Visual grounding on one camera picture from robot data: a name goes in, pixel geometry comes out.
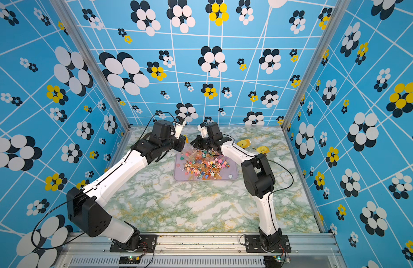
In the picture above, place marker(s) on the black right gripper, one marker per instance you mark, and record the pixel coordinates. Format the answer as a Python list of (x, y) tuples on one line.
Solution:
[(198, 139)]

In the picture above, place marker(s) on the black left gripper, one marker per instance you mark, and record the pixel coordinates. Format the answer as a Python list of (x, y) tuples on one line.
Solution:
[(182, 140)]

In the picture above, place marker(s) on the pile of colourful candies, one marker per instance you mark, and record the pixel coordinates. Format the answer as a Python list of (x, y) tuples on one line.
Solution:
[(210, 168)]

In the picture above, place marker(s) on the ziploc bag with yellow duck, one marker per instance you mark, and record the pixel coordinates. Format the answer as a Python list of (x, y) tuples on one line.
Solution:
[(263, 150)]

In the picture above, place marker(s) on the ziploc bag of candies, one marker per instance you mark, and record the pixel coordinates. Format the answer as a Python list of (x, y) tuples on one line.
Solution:
[(190, 153)]

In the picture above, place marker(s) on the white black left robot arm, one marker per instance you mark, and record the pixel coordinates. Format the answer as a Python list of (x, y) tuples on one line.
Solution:
[(85, 206)]

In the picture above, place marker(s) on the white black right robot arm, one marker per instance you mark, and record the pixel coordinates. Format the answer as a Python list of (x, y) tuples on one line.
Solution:
[(257, 175)]

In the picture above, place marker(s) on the lilac plastic tray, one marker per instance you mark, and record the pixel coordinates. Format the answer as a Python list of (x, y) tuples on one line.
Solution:
[(180, 177)]

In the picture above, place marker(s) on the left green circuit board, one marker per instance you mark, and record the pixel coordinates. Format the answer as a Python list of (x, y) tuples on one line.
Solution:
[(129, 260)]

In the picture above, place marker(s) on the green circuit board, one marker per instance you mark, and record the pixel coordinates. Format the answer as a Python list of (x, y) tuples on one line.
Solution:
[(129, 260), (274, 261)]

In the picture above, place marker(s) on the right green circuit board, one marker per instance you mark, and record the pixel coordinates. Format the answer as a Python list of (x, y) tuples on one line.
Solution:
[(274, 261)]

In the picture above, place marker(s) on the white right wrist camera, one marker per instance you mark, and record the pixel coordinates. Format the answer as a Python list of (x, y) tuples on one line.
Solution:
[(203, 130)]

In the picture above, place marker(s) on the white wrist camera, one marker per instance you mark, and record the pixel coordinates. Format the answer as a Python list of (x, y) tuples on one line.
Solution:
[(179, 125), (203, 130)]

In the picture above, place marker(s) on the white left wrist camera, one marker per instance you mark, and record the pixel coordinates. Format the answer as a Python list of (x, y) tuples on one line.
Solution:
[(179, 125)]

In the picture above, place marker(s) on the aluminium corner post left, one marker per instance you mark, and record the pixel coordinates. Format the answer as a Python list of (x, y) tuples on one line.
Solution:
[(79, 40)]

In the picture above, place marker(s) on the aluminium corner post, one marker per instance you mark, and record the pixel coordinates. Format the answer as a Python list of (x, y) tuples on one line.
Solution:
[(329, 32), (79, 40)]

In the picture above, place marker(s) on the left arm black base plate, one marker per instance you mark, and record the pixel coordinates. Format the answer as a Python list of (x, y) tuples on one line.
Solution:
[(141, 243)]

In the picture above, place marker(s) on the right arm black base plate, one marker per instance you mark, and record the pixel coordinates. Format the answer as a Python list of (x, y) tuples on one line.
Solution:
[(258, 244)]

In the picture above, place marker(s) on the aluminium front rail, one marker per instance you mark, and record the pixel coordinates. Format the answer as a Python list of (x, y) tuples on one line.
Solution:
[(204, 250)]

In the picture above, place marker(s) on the aluminium corner post right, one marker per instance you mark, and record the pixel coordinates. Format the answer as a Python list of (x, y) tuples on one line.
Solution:
[(329, 32)]

